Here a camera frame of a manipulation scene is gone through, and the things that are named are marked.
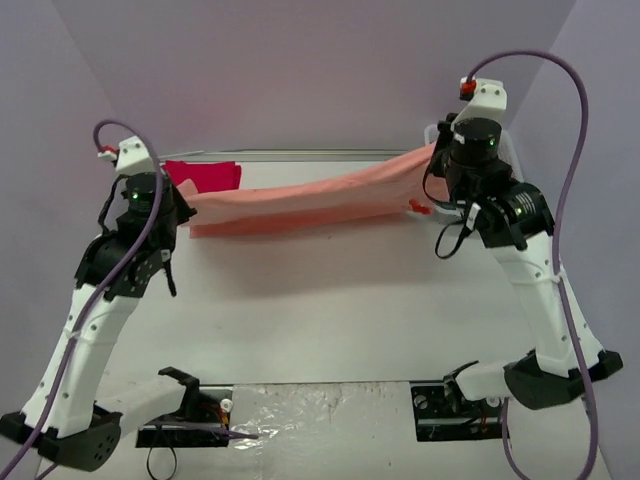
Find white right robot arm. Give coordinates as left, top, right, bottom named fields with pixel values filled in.
left=427, top=113, right=623, bottom=413

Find salmon pink t-shirt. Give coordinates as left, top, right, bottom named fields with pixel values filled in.
left=178, top=143, right=448, bottom=238

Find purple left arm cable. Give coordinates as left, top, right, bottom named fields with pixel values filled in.
left=0, top=119, right=261, bottom=480

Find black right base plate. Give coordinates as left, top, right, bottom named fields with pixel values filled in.
left=409, top=380, right=502, bottom=443

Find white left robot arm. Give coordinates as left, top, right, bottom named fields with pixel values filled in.
left=1, top=173, right=202, bottom=472

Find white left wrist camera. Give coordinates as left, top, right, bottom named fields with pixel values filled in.
left=97, top=136, right=156, bottom=176

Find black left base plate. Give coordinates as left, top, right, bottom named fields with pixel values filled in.
left=134, top=385, right=234, bottom=449

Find white plastic laundry basket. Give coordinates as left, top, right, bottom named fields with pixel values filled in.
left=424, top=124, right=524, bottom=223

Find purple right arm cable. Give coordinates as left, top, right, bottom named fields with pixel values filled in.
left=464, top=50, right=601, bottom=480

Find red t-shirt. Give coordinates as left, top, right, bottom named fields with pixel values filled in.
left=164, top=161, right=242, bottom=193

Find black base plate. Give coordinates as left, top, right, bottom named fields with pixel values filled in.
left=134, top=385, right=234, bottom=449
left=409, top=380, right=502, bottom=443

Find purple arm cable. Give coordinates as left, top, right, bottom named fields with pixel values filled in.
left=464, top=50, right=601, bottom=480
left=0, top=119, right=261, bottom=480

